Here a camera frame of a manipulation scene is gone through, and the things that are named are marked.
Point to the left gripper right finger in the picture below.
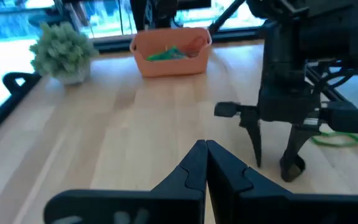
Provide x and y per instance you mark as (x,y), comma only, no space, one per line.
(275,208)

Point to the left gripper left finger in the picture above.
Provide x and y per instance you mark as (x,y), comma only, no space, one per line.
(166,205)

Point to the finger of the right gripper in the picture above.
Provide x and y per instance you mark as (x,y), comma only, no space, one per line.
(343,118)
(250,121)

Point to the black wide rubber band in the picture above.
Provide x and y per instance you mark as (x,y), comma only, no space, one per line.
(286,177)

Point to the red rubber band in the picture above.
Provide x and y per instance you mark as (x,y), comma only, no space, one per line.
(197,37)

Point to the green rubber band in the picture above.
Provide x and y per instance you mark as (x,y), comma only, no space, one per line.
(337,145)
(166,56)

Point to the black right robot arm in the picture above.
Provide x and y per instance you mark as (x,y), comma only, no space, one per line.
(154,12)

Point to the orange plastic bin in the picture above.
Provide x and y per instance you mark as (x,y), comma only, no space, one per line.
(172,67)

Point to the black rig pole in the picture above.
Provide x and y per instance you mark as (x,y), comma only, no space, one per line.
(225,15)

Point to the green plant in white pot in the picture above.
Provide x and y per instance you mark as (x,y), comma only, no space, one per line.
(61,49)

